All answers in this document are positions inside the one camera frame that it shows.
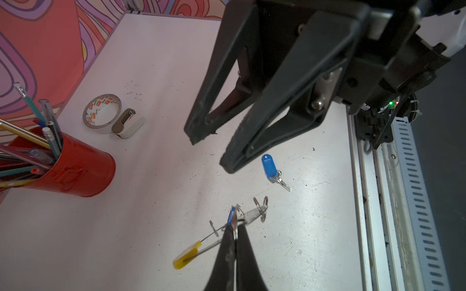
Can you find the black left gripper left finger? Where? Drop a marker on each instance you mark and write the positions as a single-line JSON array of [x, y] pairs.
[[223, 272]]

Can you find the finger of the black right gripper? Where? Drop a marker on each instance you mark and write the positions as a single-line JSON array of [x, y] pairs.
[[238, 42]]

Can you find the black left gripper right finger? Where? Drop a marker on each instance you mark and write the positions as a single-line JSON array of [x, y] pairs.
[[248, 276]]

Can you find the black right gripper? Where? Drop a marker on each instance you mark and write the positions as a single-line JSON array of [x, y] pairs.
[[363, 52]]

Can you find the blue key tag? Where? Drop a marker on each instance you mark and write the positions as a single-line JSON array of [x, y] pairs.
[[231, 214]]

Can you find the silver metal keyring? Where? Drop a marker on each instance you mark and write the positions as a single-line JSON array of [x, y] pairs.
[[240, 217]]

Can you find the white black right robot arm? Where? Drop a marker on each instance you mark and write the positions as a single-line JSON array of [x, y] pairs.
[[285, 62]]

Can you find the blue headed key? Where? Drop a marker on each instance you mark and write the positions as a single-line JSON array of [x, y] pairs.
[[272, 173]]

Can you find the tape roll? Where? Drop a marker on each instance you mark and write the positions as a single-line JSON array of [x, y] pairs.
[[102, 113]]

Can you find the red pencil cup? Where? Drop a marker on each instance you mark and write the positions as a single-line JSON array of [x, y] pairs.
[[81, 170]]

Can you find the pencils in cup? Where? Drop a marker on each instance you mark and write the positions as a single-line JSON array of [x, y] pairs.
[[35, 151]]

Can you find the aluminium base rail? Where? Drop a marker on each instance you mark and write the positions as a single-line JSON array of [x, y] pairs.
[[398, 240]]

